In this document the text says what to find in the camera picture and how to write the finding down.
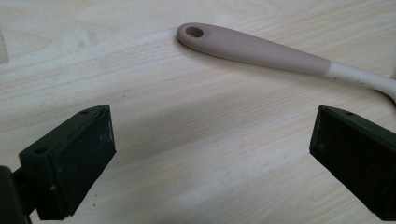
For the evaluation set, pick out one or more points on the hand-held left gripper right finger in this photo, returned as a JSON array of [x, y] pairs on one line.
[[358, 155]]

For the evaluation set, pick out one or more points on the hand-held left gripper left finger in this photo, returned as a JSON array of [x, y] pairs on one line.
[[74, 161]]

